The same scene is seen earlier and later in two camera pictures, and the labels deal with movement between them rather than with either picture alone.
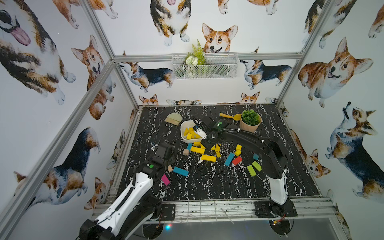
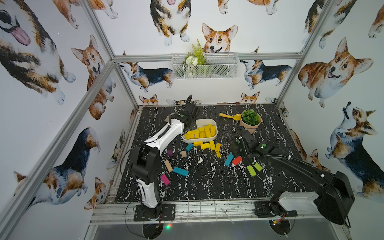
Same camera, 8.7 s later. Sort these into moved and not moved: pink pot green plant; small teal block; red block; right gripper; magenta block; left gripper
Moved: right gripper; left gripper
Not moved: pink pot green plant; small teal block; magenta block; red block
